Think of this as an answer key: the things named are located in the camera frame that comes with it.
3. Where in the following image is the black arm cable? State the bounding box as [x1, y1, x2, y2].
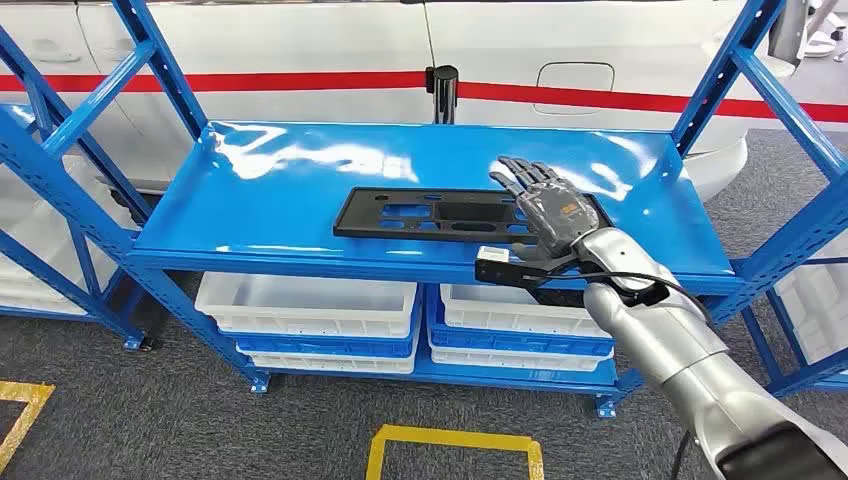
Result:
[523, 268, 715, 480]

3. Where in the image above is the white plastic crate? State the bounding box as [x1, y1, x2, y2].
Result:
[773, 231, 848, 366]
[193, 271, 420, 339]
[0, 157, 138, 266]
[439, 283, 614, 340]
[0, 281, 94, 317]
[0, 254, 121, 293]
[241, 344, 419, 376]
[429, 344, 614, 374]

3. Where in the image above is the white car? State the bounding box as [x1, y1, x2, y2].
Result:
[0, 0, 848, 201]

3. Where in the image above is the black plastic panel part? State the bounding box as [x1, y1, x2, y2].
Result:
[333, 187, 614, 245]

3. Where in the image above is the red barrier belt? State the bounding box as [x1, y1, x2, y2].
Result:
[455, 80, 848, 125]
[0, 70, 431, 94]

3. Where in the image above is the yellow floor tape square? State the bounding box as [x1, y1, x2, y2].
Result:
[365, 425, 546, 480]
[0, 380, 56, 473]

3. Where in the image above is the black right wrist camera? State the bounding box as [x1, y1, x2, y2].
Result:
[474, 246, 591, 293]

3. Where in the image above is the blue metal shelf rack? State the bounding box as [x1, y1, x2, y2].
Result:
[728, 225, 848, 399]
[0, 0, 848, 420]
[0, 26, 160, 352]

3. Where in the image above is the grey white stand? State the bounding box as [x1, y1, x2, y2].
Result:
[768, 0, 848, 68]

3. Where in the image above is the black part in crate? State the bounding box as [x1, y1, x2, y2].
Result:
[529, 284, 590, 309]

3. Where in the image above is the black stanchion post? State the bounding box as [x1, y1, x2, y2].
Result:
[425, 64, 460, 126]

